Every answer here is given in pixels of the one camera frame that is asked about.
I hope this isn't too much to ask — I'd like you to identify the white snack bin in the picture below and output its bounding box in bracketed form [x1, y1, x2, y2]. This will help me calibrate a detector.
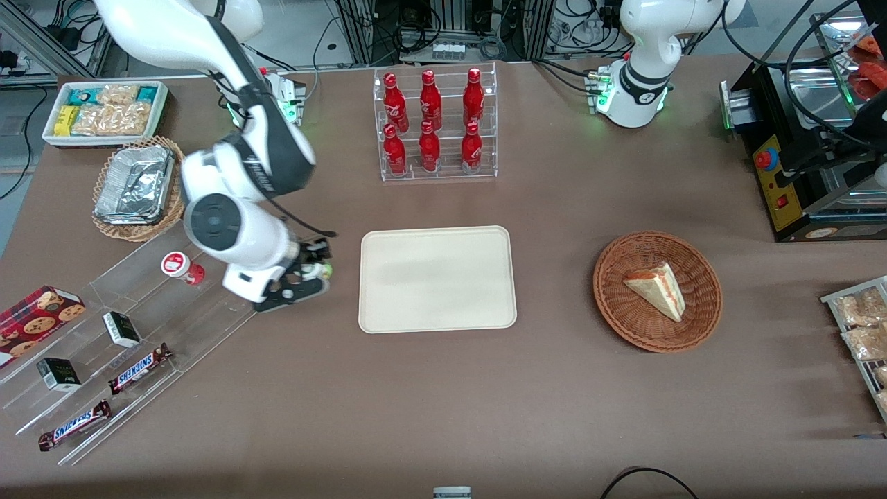
[42, 80, 170, 148]

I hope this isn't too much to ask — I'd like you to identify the red packaged food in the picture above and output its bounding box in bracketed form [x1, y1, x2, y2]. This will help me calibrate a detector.
[850, 36, 887, 99]

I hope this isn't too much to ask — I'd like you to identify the small black box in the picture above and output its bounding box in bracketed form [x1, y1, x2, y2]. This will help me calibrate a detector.
[103, 311, 142, 349]
[36, 358, 81, 393]

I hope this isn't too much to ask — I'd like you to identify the beige plastic tray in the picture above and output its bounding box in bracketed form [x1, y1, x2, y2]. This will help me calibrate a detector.
[358, 225, 518, 335]

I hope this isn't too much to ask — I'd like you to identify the clear acrylic bottle rack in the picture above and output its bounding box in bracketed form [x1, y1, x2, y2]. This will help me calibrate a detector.
[373, 62, 498, 183]

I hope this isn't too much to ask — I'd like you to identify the red gum bottle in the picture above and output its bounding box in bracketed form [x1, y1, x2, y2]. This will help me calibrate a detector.
[161, 252, 207, 286]

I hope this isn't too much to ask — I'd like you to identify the wrapped triangle sandwich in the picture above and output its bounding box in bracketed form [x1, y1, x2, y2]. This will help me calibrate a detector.
[622, 261, 687, 323]

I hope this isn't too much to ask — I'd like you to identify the black looped cable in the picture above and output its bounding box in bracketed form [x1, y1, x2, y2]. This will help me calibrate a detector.
[599, 466, 701, 499]

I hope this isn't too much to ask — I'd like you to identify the small clear cracker bag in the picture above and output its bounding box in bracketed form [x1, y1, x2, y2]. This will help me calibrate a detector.
[100, 84, 141, 106]

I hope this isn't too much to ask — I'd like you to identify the large clear cracker bag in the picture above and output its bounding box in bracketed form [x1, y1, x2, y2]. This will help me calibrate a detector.
[72, 103, 152, 137]

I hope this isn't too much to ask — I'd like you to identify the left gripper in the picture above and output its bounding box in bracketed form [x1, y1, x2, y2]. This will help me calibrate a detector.
[778, 89, 887, 191]

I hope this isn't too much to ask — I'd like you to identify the white wire rack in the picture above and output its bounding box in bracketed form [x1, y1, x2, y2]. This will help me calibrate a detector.
[820, 276, 887, 424]

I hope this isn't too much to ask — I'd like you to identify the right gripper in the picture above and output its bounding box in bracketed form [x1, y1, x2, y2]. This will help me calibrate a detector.
[222, 237, 335, 313]

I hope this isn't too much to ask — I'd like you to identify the clear acrylic stepped display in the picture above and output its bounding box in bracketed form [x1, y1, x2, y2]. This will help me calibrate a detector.
[0, 220, 264, 466]

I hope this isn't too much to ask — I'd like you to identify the black food warmer cabinet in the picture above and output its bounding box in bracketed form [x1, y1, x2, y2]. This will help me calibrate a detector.
[719, 10, 887, 243]

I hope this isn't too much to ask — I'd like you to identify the Snickers chocolate bar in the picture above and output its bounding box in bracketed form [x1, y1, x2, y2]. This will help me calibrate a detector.
[38, 399, 112, 453]
[109, 343, 173, 396]

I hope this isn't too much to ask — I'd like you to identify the silver foil container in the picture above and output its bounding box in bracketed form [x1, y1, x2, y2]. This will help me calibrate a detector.
[94, 144, 175, 225]

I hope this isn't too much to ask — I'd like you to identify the red cola bottle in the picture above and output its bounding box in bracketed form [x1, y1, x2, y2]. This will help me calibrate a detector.
[383, 72, 410, 132]
[383, 123, 407, 177]
[419, 121, 441, 173]
[463, 67, 485, 128]
[420, 69, 443, 131]
[461, 121, 483, 174]

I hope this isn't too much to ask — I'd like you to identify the light oval wicker basket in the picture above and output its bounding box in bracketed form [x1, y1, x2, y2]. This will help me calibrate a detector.
[92, 136, 189, 243]

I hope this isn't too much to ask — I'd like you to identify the black aluminium equipment frame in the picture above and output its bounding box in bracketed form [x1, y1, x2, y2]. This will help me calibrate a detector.
[335, 0, 556, 65]

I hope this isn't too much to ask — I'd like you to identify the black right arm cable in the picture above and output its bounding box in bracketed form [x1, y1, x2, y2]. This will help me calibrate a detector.
[263, 196, 339, 239]

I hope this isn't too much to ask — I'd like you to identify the red cookie box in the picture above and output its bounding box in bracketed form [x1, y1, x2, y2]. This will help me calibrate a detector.
[0, 286, 87, 369]

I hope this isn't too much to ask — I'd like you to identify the round wicker basket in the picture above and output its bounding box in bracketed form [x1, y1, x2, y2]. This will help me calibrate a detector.
[593, 231, 723, 353]

